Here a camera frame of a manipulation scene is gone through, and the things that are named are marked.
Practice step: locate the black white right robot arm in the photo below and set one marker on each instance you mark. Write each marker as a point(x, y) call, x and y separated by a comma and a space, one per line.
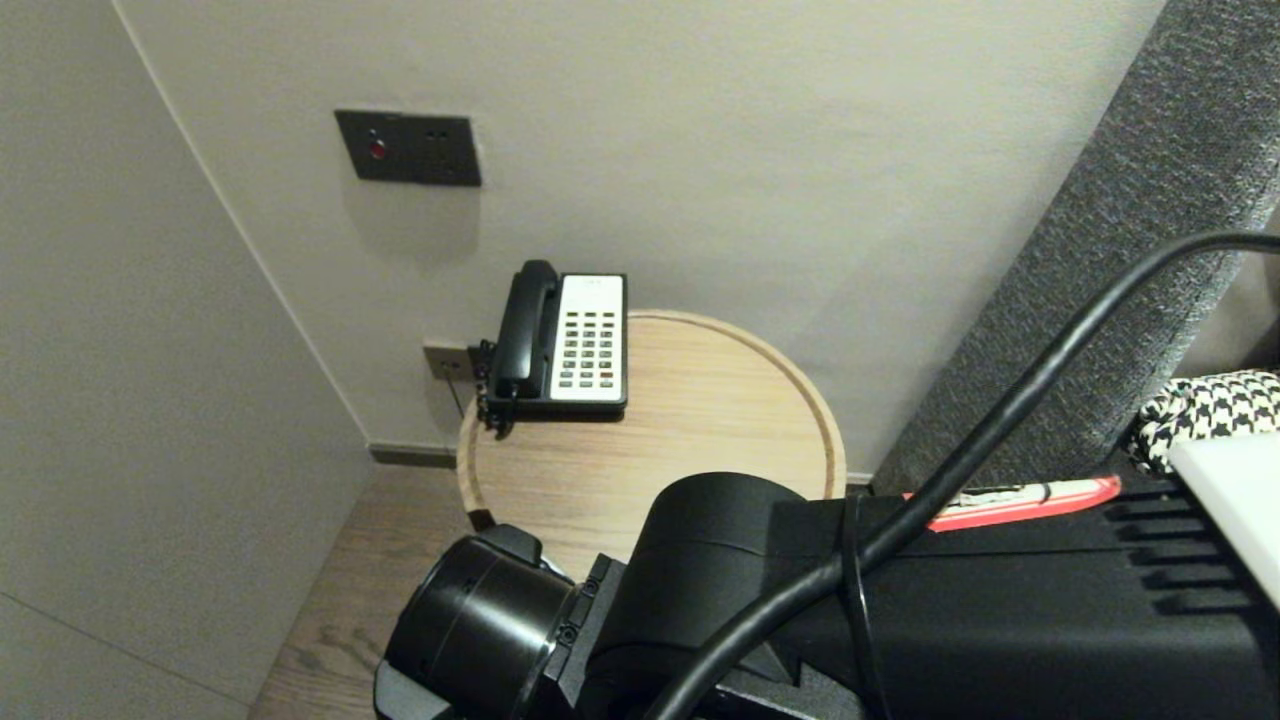
point(1000, 620)

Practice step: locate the black telephone base white keypad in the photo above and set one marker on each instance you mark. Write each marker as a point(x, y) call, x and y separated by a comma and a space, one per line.
point(590, 340)

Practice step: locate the round wooden nightstand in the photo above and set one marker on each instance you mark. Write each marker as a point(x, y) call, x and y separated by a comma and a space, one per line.
point(650, 430)

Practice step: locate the black telephone handset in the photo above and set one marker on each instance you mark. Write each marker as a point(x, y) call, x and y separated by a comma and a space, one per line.
point(525, 330)

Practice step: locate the small red edged sticker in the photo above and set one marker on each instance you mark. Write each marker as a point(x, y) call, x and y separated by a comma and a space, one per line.
point(1050, 497)

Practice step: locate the grey fabric bed headboard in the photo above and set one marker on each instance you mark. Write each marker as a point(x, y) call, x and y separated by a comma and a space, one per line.
point(1150, 200)

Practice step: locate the black white houndstooth pillow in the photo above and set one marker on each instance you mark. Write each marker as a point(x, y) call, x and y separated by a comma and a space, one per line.
point(1200, 410)

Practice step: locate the beige wall jack plate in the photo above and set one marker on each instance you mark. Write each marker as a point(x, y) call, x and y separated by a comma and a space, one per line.
point(442, 362)

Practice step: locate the dark wall switch panel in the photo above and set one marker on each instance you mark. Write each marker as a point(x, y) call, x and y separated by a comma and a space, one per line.
point(410, 150)

